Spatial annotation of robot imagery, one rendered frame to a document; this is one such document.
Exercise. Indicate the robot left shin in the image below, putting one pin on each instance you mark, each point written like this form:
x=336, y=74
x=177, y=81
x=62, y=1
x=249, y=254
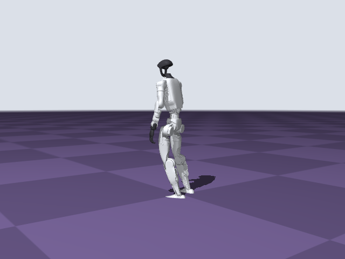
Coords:
x=172, y=175

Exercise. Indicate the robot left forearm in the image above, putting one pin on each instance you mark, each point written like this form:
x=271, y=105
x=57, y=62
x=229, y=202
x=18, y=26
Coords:
x=157, y=113

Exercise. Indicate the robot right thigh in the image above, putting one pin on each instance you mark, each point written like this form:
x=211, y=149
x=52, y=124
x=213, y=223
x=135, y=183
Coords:
x=175, y=141

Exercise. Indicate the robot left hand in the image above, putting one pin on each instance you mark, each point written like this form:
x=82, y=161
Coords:
x=151, y=134

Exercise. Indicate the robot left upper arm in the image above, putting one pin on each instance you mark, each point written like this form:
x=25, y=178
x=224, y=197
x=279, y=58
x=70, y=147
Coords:
x=161, y=85

